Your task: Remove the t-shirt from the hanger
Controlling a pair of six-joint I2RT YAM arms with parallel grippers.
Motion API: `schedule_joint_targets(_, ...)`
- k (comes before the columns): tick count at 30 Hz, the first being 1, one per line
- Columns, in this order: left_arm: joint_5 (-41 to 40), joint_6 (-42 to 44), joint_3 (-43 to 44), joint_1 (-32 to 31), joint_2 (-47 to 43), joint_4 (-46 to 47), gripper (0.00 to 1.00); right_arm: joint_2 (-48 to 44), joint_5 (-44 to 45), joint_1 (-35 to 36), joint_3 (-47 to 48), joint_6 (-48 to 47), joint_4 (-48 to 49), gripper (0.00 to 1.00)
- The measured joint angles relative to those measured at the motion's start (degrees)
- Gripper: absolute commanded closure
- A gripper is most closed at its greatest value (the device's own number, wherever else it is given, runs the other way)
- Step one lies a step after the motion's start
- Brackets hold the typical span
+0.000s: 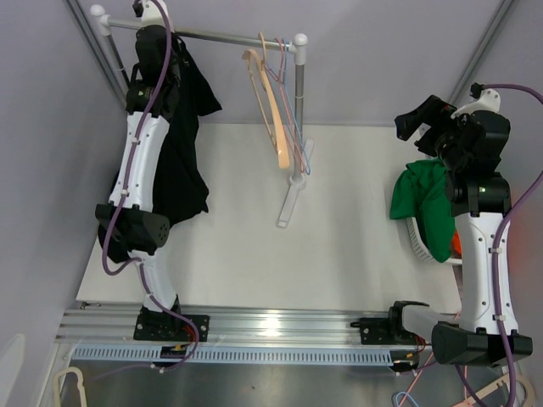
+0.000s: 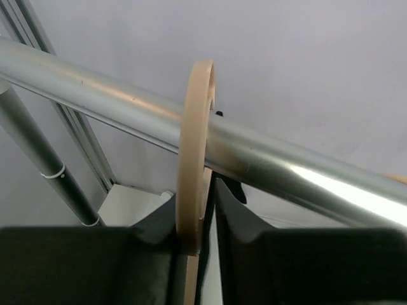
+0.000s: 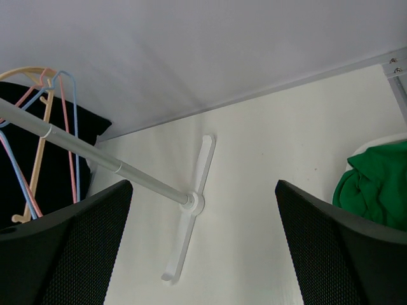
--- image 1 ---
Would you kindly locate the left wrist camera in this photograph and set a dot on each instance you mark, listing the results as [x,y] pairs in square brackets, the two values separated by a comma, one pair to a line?
[152,13]

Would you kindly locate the blue wire hanger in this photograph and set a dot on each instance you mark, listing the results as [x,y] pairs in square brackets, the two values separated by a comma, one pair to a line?
[294,130]

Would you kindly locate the beige hanger with green shirt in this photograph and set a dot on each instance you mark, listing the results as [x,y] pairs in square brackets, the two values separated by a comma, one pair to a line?
[266,101]

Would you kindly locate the beige hanger on floor right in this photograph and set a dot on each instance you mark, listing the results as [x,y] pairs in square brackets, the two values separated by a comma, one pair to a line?
[529,392]

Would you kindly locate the pink wire hanger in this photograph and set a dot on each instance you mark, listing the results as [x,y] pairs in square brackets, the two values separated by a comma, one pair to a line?
[273,74]

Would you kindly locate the bright green t shirt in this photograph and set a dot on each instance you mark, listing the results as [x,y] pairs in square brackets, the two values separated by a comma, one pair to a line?
[419,193]

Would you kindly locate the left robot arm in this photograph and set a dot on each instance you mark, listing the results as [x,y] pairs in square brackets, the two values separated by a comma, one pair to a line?
[134,233]

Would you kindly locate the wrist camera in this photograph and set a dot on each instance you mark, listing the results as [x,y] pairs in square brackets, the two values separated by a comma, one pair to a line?
[152,13]
[483,99]

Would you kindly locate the metal clothes rack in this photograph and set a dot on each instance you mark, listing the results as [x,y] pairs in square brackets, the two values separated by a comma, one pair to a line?
[298,48]

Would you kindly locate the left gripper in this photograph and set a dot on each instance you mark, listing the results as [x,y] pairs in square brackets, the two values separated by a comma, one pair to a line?
[175,46]

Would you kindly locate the blue hanger on floor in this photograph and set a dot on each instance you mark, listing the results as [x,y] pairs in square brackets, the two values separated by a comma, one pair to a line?
[399,398]

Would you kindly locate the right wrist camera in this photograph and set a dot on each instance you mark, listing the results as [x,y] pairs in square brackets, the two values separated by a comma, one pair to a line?
[483,99]

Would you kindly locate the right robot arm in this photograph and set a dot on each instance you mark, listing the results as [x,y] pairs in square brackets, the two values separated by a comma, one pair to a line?
[469,141]

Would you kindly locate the orange t shirt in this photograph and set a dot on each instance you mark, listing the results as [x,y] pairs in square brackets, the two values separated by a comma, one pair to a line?
[456,246]

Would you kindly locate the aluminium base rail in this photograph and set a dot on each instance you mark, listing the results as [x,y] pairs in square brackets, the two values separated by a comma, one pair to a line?
[243,327]

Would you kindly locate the white plastic basket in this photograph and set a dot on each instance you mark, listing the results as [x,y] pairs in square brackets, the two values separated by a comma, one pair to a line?
[421,251]

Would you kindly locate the black t shirt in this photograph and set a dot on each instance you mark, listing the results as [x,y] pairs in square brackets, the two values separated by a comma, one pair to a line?
[179,191]

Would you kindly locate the slotted cable duct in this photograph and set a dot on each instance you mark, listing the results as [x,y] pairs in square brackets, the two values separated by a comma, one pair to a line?
[241,355]

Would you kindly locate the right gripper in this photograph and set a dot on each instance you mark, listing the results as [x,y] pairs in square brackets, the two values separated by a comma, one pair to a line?
[432,110]

